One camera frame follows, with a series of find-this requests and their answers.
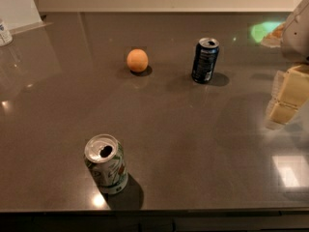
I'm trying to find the white bottle at left edge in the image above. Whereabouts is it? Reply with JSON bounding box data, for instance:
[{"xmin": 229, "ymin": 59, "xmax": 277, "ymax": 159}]
[{"xmin": 0, "ymin": 18, "xmax": 13, "ymax": 46}]

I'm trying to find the orange fruit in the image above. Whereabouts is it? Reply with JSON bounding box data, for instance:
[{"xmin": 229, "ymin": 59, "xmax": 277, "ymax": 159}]
[{"xmin": 126, "ymin": 49, "xmax": 149, "ymax": 73}]

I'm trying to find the dark blue soda can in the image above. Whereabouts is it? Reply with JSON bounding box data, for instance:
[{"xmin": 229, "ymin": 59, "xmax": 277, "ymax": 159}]
[{"xmin": 191, "ymin": 38, "xmax": 219, "ymax": 83}]

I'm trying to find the green white 7up can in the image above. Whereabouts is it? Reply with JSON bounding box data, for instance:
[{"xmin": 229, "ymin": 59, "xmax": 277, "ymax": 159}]
[{"xmin": 84, "ymin": 134, "xmax": 128, "ymax": 195}]

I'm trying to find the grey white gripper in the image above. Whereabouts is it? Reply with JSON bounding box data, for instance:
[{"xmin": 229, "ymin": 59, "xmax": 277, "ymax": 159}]
[{"xmin": 266, "ymin": 0, "xmax": 309, "ymax": 126}]

